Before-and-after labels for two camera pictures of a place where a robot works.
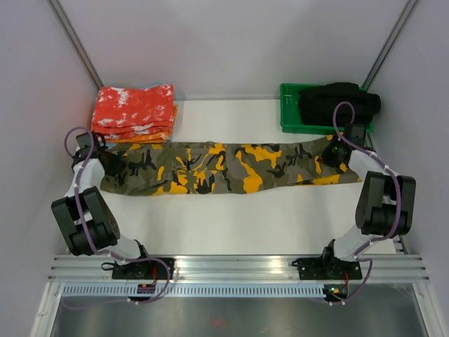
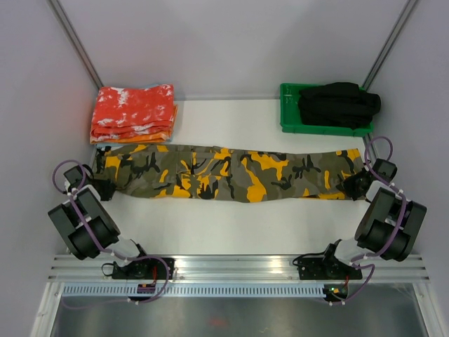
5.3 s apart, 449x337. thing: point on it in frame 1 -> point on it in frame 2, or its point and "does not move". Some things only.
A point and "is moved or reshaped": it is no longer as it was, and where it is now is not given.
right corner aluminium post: x=405 y=15 does not move
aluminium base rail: x=234 y=267 does not move
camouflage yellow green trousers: x=219 y=167 is moved or reshaped
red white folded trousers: x=125 y=111 does not move
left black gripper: x=118 y=164 -> x=109 y=188
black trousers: x=316 y=104 does not move
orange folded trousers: x=149 y=137 does not move
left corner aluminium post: x=72 y=37 does not move
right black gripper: x=326 y=156 -> x=345 y=184
